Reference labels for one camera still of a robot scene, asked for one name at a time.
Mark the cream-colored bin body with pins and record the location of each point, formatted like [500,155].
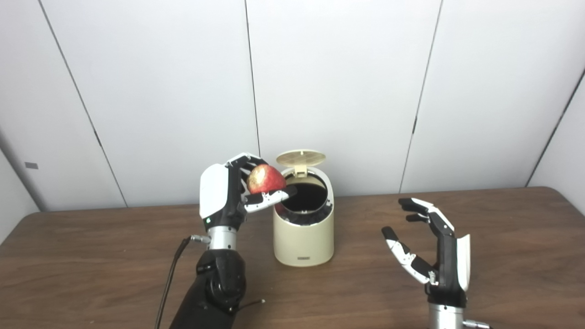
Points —
[301,244]

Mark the red apple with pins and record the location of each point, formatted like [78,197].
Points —
[267,179]

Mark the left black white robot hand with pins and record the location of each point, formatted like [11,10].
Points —
[215,192]

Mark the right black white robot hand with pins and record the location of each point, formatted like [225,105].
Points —
[450,269]

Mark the round cream bin lid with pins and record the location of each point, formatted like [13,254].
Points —
[301,157]

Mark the black wall seam clip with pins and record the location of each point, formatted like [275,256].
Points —
[97,137]
[414,124]

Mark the small gray wall label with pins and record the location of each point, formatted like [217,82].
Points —
[31,165]

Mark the black bin liner bag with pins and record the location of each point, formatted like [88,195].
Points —
[308,196]

